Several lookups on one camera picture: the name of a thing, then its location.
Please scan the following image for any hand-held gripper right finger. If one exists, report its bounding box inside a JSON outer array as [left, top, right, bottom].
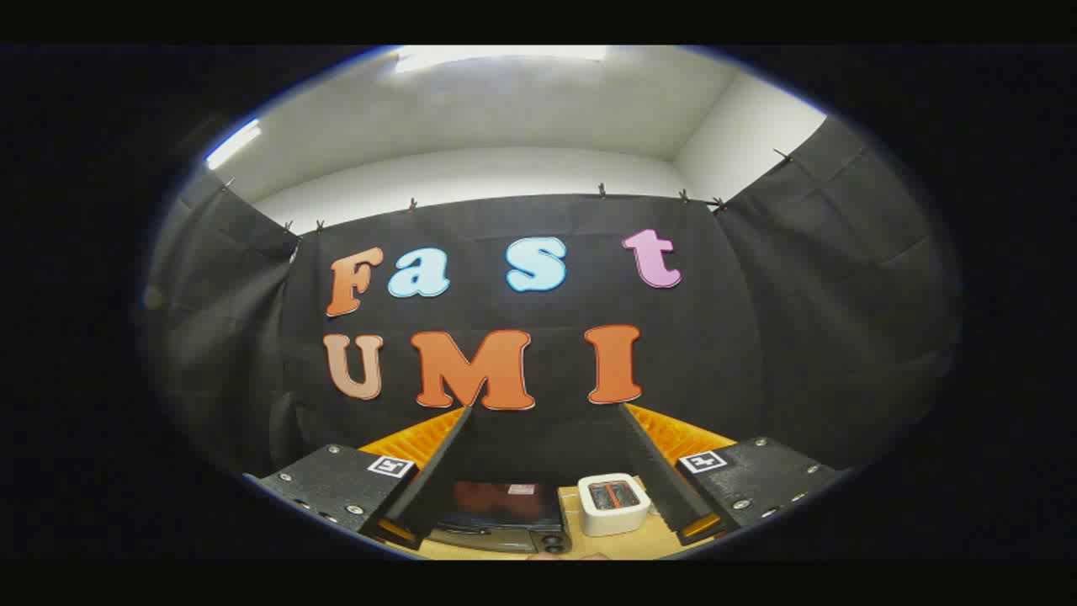
[[618, 402, 844, 546]]

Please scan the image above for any white bread toaster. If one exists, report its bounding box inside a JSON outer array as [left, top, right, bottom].
[[577, 472, 652, 538]]

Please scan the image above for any ceiling light panel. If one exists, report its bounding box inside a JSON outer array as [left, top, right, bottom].
[[204, 118, 263, 171]]

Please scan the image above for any row of black clips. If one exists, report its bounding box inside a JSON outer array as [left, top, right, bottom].
[[220, 147, 797, 238]]

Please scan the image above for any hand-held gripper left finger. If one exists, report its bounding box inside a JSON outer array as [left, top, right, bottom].
[[244, 407, 474, 552]]

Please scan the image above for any black toaster oven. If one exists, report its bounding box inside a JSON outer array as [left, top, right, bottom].
[[423, 480, 574, 556]]

